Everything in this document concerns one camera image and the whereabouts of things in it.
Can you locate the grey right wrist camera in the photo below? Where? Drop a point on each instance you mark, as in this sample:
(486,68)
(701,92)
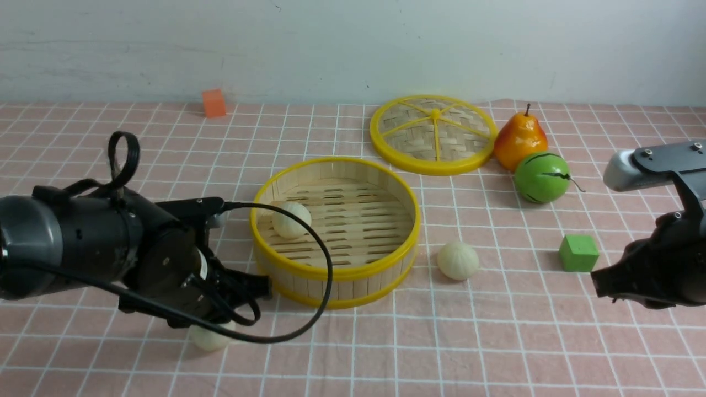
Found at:
(681,165)

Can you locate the orange toy pear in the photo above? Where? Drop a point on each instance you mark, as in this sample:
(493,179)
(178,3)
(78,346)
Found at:
(521,136)

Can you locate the yellow-rimmed bamboo steamer tray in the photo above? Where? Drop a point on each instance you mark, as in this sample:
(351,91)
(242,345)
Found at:
(367,217)

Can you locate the orange cube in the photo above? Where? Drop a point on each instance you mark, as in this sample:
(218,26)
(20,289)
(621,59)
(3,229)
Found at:
(213,103)

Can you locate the pink checkered tablecloth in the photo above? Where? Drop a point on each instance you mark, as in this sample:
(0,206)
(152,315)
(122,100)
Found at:
(519,327)

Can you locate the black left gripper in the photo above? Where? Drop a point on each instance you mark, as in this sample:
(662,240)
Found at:
(176,268)

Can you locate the green toy watermelon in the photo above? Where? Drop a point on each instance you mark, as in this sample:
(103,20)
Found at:
(543,177)

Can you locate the yellow-rimmed bamboo steamer lid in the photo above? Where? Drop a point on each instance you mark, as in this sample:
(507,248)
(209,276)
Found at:
(433,135)

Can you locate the white steamed bun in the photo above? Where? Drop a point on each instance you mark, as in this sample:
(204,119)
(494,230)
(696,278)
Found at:
(458,261)
(208,341)
(287,227)

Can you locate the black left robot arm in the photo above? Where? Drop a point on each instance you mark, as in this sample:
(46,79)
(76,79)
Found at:
(90,235)

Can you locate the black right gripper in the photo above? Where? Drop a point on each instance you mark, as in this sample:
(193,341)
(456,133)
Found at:
(662,271)

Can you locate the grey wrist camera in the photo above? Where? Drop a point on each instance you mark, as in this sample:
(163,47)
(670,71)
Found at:
(216,221)
(681,165)

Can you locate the green cube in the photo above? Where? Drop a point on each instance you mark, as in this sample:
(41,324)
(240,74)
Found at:
(578,253)

